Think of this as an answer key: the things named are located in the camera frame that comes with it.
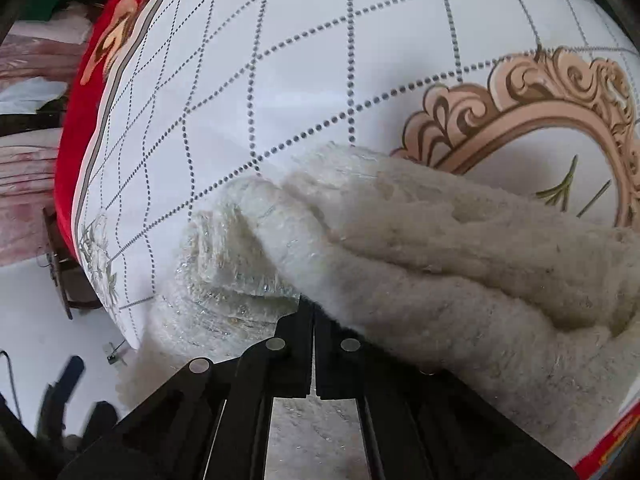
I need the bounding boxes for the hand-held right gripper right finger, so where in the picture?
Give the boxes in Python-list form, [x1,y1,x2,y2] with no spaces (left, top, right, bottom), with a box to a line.
[315,309,577,480]

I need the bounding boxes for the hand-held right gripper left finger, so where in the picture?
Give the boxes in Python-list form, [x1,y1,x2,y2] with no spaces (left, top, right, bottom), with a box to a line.
[57,297,314,480]

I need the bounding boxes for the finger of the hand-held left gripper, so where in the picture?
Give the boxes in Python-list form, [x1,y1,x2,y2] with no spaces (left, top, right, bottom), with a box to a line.
[39,355,87,436]

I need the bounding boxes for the white fluffy jacket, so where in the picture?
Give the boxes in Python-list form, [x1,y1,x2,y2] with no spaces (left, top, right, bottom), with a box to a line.
[117,142,640,466]

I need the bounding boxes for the brown wooden stand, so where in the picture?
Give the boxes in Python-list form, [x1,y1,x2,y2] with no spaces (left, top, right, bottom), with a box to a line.
[42,207,104,322]

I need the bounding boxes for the stack of pink cloth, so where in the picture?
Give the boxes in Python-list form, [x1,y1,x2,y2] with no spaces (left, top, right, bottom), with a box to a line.
[0,129,65,267]

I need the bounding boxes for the red floral blanket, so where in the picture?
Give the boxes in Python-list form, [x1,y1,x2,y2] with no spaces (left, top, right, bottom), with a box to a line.
[54,0,640,480]

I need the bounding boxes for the white cloth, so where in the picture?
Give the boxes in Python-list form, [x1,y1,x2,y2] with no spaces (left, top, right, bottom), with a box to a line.
[0,77,69,114]

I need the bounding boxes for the white diamond-print sheet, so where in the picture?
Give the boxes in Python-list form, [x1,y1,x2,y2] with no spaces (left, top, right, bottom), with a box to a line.
[70,0,640,351]

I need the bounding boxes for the green garment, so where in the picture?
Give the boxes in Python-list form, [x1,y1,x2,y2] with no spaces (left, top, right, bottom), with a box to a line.
[19,0,57,25]

